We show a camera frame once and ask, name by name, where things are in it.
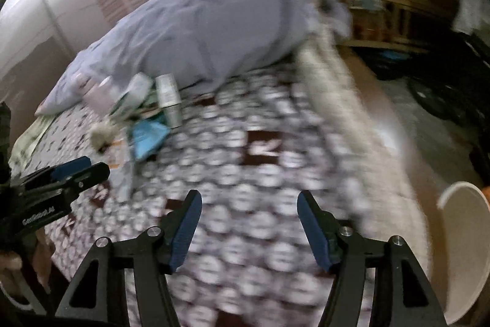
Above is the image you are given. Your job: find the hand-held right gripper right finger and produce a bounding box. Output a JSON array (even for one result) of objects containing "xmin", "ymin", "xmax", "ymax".
[{"xmin": 296, "ymin": 191, "xmax": 448, "ymax": 327}]

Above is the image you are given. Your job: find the grey white printed blanket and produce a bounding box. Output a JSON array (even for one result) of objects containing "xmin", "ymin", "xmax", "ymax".
[{"xmin": 11, "ymin": 63, "xmax": 383, "ymax": 327}]

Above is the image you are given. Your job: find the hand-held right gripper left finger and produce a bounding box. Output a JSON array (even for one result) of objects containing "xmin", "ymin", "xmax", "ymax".
[{"xmin": 55, "ymin": 190, "xmax": 203, "ymax": 327}]

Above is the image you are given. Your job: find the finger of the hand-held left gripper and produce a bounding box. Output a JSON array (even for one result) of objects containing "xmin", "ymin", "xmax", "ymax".
[
  {"xmin": 11, "ymin": 156, "xmax": 92, "ymax": 187},
  {"xmin": 23, "ymin": 162, "xmax": 111, "ymax": 202}
]

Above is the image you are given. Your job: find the cream fleece bed sheet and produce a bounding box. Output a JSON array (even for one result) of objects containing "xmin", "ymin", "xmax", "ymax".
[{"xmin": 299, "ymin": 24, "xmax": 429, "ymax": 312}]

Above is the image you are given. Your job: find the dark bulky object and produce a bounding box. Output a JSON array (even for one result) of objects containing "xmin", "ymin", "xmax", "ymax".
[{"xmin": 352, "ymin": 28, "xmax": 490, "ymax": 129}]

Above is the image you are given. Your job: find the blue-grey duvet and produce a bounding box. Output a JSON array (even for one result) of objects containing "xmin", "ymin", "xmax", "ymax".
[{"xmin": 36, "ymin": 0, "xmax": 345, "ymax": 117}]

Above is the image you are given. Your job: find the orange white paper card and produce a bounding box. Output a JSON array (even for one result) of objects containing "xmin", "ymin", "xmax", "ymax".
[{"xmin": 107, "ymin": 139, "xmax": 133, "ymax": 167}]

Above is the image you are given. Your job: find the pink bottle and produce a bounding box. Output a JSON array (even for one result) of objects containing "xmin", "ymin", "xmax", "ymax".
[{"xmin": 82, "ymin": 76, "xmax": 123, "ymax": 109}]

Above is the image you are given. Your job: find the white round bin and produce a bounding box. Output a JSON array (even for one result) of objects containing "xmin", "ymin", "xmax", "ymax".
[{"xmin": 436, "ymin": 181, "xmax": 490, "ymax": 325}]

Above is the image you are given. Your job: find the cream plush toy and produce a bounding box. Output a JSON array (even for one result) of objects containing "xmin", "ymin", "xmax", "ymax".
[{"xmin": 90, "ymin": 120, "xmax": 118, "ymax": 151}]

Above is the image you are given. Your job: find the blue cloth pouch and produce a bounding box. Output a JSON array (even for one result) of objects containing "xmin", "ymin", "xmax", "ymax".
[{"xmin": 130, "ymin": 120, "xmax": 169, "ymax": 161}]

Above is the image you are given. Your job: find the white wardrobe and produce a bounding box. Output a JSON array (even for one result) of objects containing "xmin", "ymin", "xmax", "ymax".
[{"xmin": 0, "ymin": 0, "xmax": 115, "ymax": 121}]

